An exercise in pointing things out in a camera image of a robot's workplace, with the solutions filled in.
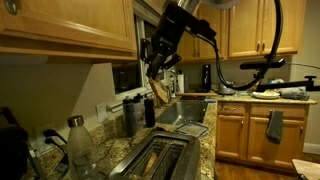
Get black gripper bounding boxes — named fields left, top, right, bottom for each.
left=139, top=0, right=196, bottom=82

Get toasted bread slice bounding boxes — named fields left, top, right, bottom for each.
left=143, top=152, right=158, bottom=177
left=148, top=77, right=170, bottom=105

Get silver two slot toaster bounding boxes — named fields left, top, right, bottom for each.
left=107, top=128, right=202, bottom=180

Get chrome kitchen faucet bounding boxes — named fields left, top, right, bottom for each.
left=157, top=68, right=180, bottom=108

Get white paper towel roll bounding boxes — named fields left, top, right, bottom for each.
left=176, top=69, right=186, bottom=94

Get white framed window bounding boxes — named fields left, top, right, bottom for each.
left=111, top=4, right=168, bottom=98

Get wooden double door cabinet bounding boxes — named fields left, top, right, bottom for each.
left=171, top=0, right=231, bottom=64

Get light wooden cutting board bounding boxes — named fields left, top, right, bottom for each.
left=175, top=91, right=219, bottom=99

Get tall black appliance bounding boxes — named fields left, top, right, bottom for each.
left=201, top=63, right=213, bottom=93

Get black water bottle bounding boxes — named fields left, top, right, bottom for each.
left=143, top=94, right=157, bottom=129

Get stainless steel sink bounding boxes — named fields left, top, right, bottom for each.
left=155, top=99, right=210, bottom=127

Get white sports bottle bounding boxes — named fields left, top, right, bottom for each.
left=133, top=93, right=146, bottom=127

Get dark grey sports bottle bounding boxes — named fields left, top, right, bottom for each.
left=121, top=95, right=139, bottom=138

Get steel kettle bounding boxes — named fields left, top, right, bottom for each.
left=217, top=82, right=237, bottom=96

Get square lidded plastic container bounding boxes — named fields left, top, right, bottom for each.
left=175, top=121, right=210, bottom=140

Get wooden base cabinet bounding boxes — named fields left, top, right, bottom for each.
left=214, top=101, right=310, bottom=173

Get large white dinner plate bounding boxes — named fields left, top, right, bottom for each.
left=251, top=90, right=281, bottom=101

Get clear bottle steel cap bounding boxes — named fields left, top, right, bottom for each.
left=66, top=114, right=101, bottom=180

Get grey hanging dish towel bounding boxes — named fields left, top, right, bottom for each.
left=265, top=109, right=285, bottom=145

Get grey cloth pile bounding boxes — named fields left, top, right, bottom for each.
left=279, top=85, right=311, bottom=102

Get silver cabinet knob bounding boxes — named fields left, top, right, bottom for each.
left=3, top=0, right=18, bottom=16

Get black coffee maker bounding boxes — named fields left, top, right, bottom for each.
left=0, top=106, right=31, bottom=180

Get light wooden table corner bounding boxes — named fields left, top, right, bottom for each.
left=291, top=158, right=320, bottom=180

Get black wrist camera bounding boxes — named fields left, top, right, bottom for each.
left=186, top=16, right=218, bottom=44

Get white switch plate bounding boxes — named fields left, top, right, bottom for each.
left=95, top=102, right=109, bottom=124

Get black stereo camera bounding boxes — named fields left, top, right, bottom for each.
left=238, top=57, right=287, bottom=81

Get light wooden wall cabinet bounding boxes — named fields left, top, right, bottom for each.
left=0, top=0, right=138, bottom=65

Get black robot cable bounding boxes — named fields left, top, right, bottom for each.
left=212, top=0, right=284, bottom=92

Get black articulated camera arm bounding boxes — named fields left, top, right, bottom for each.
left=255, top=75, right=320, bottom=94

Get black power plug cable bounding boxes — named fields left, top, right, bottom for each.
left=42, top=128, right=71, bottom=174

